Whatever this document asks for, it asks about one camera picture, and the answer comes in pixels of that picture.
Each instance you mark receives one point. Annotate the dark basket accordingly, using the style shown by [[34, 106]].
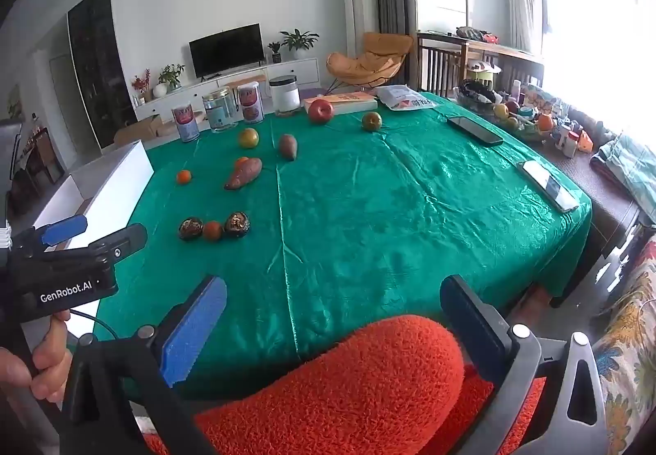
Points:
[[476, 93]]

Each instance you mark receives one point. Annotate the person's left hand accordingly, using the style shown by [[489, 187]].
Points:
[[51, 357]]

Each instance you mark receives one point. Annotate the clear bowl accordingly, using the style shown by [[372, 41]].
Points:
[[522, 124]]

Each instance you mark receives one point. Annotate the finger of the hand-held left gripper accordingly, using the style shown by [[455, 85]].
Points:
[[120, 242], [64, 229]]

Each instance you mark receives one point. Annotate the white plastic bag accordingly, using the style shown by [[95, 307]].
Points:
[[405, 97]]

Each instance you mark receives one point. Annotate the white bottle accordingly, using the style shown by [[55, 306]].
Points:
[[570, 143]]

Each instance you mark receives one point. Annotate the clear glass jar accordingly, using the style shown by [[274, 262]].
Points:
[[221, 110]]

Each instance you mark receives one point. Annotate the white television cabinet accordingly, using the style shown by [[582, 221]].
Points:
[[302, 70]]

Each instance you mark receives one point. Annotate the orange fuzzy cushion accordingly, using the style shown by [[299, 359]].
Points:
[[333, 383]]

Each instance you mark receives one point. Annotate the white phone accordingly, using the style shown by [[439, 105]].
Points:
[[549, 186]]

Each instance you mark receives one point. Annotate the wooden railed bench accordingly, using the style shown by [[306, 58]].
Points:
[[440, 62]]

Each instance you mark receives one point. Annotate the red flower bouquet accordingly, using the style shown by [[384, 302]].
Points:
[[141, 84]]

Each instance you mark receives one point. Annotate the large leafy potted plant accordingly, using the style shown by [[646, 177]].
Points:
[[300, 40]]

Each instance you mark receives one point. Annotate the black lidded white jar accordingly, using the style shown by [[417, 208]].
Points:
[[284, 96]]

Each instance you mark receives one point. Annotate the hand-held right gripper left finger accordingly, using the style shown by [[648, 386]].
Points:
[[194, 332]]

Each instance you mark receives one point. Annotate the black glass cabinet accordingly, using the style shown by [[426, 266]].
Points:
[[100, 65]]

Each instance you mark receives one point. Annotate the small orange tangerine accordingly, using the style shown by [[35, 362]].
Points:
[[183, 176], [212, 230]]

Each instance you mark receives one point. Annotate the long sweet potato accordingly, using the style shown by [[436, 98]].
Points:
[[243, 174]]

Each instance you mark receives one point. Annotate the black television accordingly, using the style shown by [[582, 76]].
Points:
[[225, 50]]

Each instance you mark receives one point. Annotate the floral sofa cover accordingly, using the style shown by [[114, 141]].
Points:
[[630, 347]]

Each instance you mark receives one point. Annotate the blue red labelled can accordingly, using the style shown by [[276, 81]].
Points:
[[185, 123]]

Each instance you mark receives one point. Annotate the green-brown pear right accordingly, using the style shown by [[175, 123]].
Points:
[[371, 121]]

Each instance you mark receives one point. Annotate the large green yellow orange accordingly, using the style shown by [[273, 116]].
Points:
[[248, 138]]

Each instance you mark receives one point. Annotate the red apple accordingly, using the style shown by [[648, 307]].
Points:
[[321, 110]]

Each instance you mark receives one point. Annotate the dark glossy round object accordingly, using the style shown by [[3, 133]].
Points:
[[190, 228], [237, 224]]

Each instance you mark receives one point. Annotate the green plant in white vase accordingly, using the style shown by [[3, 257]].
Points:
[[171, 75]]

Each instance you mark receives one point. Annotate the orange lounge chair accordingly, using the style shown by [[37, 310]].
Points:
[[371, 60]]

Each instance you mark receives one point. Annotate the teal blanket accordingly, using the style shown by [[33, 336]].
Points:
[[630, 168]]

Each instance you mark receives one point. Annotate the black phone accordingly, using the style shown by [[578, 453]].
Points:
[[475, 130]]

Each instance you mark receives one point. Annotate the green satin tablecloth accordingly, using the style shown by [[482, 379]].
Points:
[[358, 209]]

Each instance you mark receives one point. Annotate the cardboard box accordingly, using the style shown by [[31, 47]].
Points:
[[141, 129]]

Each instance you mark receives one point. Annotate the short sweet potato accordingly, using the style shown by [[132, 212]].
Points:
[[288, 147]]

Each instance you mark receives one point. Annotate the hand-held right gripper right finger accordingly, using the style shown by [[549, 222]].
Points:
[[471, 324]]

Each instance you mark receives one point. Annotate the white board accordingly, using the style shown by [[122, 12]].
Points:
[[118, 178]]

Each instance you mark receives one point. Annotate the small dark potted plant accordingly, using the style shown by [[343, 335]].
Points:
[[275, 52]]

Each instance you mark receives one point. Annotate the brown sofa seat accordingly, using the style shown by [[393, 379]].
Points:
[[594, 198]]

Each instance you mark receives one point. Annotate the white standing air conditioner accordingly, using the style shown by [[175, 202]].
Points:
[[358, 6]]

